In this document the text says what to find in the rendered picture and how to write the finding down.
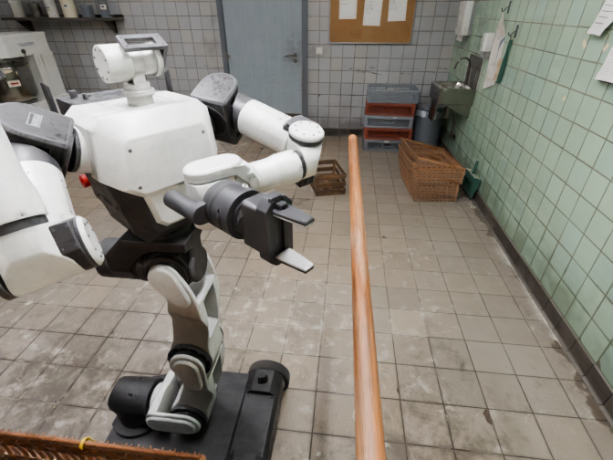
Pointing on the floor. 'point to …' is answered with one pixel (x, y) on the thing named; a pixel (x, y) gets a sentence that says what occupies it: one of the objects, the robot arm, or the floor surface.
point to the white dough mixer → (28, 69)
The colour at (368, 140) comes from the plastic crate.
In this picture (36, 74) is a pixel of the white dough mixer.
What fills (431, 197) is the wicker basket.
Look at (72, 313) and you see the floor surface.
